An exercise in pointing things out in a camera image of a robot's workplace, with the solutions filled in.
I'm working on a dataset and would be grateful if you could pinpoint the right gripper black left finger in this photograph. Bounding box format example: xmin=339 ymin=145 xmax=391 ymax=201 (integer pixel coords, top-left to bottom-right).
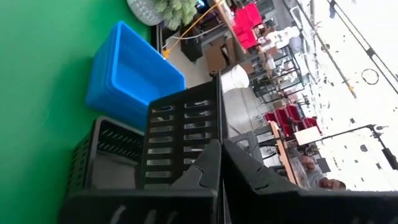
xmin=169 ymin=139 xmax=223 ymax=194

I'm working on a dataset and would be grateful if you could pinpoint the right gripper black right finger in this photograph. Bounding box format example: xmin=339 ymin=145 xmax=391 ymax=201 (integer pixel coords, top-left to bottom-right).
xmin=222 ymin=139 xmax=300 ymax=224

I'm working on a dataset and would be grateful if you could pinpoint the stack of red bins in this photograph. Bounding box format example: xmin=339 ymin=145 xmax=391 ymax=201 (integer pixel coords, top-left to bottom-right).
xmin=231 ymin=2 xmax=264 ymax=50

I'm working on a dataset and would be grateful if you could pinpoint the wooden plank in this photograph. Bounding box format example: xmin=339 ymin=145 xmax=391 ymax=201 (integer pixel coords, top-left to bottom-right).
xmin=269 ymin=120 xmax=299 ymax=186

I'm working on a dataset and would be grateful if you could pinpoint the person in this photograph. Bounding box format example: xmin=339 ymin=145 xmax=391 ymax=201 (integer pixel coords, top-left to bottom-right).
xmin=298 ymin=154 xmax=347 ymax=191

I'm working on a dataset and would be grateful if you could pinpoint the row of red bins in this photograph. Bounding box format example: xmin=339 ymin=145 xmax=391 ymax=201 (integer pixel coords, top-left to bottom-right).
xmin=263 ymin=104 xmax=323 ymax=138

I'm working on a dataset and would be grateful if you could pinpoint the white board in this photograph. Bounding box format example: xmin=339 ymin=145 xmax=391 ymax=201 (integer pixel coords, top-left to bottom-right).
xmin=294 ymin=126 xmax=322 ymax=146

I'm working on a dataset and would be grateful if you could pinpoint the white bucket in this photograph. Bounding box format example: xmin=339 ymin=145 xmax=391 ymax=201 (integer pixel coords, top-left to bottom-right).
xmin=220 ymin=64 xmax=251 ymax=93

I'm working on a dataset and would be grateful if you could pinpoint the brown cardboard box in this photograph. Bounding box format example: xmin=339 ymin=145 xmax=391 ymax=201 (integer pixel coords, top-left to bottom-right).
xmin=203 ymin=36 xmax=239 ymax=75

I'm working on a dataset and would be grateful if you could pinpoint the blue plastic basket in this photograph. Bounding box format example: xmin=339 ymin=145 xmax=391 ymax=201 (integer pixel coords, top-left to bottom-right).
xmin=85 ymin=20 xmax=187 ymax=131
xmin=104 ymin=20 xmax=187 ymax=106

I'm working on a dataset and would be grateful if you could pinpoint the white sculpture figure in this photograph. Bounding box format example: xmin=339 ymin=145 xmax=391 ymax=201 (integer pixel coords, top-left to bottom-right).
xmin=267 ymin=26 xmax=303 ymax=52

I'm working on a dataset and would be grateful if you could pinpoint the green plant in white pot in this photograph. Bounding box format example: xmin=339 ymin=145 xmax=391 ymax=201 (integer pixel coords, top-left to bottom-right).
xmin=126 ymin=0 xmax=198 ymax=31

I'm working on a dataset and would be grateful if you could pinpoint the black wire shelf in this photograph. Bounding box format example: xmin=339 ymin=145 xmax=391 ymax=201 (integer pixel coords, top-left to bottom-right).
xmin=251 ymin=45 xmax=306 ymax=104

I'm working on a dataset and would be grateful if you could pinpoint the yellow floor cable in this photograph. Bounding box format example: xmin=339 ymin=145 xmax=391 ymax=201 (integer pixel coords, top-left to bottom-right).
xmin=162 ymin=0 xmax=225 ymax=59

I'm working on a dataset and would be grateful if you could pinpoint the black metal frame rig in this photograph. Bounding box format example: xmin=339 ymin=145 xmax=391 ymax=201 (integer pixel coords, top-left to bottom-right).
xmin=310 ymin=123 xmax=398 ymax=171

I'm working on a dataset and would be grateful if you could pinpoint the black hanging ring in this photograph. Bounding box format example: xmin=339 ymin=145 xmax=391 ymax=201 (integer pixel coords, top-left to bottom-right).
xmin=361 ymin=68 xmax=380 ymax=86

